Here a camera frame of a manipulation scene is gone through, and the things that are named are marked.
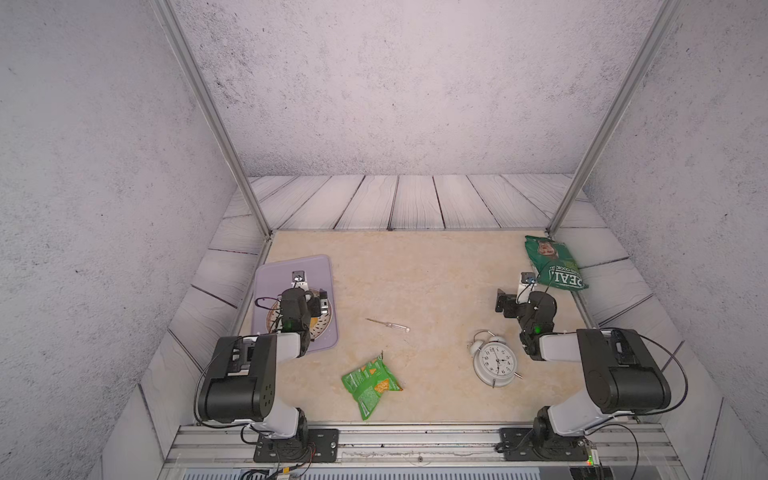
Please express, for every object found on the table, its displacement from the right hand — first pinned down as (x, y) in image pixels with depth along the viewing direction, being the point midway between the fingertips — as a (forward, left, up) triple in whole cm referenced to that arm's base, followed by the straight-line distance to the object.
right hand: (518, 288), depth 94 cm
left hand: (-1, +65, +1) cm, 65 cm away
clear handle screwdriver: (-9, +36, -7) cm, 38 cm away
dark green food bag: (+15, -18, -6) cm, 24 cm away
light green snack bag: (-28, +45, -2) cm, 52 cm away
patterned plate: (-10, +62, -6) cm, 63 cm away
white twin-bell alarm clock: (-21, +10, -4) cm, 24 cm away
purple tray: (+10, +82, -7) cm, 83 cm away
